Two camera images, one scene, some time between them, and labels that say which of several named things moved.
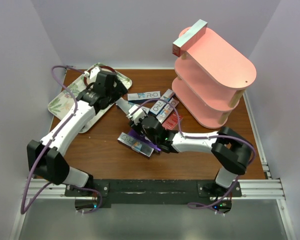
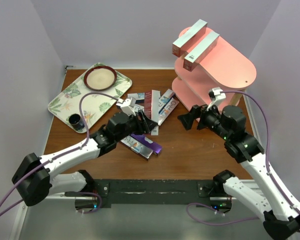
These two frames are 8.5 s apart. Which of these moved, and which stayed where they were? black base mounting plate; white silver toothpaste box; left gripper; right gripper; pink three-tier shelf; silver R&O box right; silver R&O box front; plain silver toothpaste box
Moved: white silver toothpaste box; plain silver toothpaste box; right gripper; left gripper
Stayed: pink three-tier shelf; black base mounting plate; silver R&O box right; silver R&O box front
